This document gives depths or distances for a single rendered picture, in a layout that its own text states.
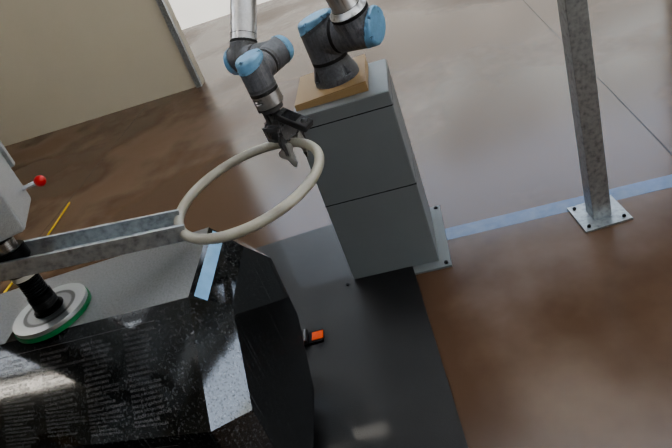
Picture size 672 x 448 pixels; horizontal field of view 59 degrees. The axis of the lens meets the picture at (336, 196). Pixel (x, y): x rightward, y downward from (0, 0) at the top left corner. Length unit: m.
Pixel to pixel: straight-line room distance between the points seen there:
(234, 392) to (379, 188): 1.19
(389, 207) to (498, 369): 0.80
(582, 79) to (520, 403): 1.20
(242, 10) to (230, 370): 1.11
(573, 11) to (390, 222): 1.08
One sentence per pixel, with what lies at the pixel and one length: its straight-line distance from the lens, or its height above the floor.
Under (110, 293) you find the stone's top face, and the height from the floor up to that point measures 0.83.
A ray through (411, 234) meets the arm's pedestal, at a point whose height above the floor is 0.18.
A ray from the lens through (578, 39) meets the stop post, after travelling 2.43.
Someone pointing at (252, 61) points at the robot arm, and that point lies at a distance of 1.80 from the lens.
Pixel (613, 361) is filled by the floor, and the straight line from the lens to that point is 2.23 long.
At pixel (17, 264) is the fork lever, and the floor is 1.04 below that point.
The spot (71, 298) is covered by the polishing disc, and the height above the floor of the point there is 0.86.
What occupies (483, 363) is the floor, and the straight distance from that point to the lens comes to 2.27.
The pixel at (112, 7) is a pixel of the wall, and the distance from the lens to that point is 6.84.
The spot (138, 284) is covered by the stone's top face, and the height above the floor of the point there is 0.83.
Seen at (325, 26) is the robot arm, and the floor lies 1.13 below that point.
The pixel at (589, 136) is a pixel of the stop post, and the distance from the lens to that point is 2.60.
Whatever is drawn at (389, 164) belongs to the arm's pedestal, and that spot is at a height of 0.54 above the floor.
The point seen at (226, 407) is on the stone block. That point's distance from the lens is 1.62.
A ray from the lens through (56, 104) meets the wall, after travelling 7.50.
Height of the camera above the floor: 1.67
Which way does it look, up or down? 29 degrees down
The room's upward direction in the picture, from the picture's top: 21 degrees counter-clockwise
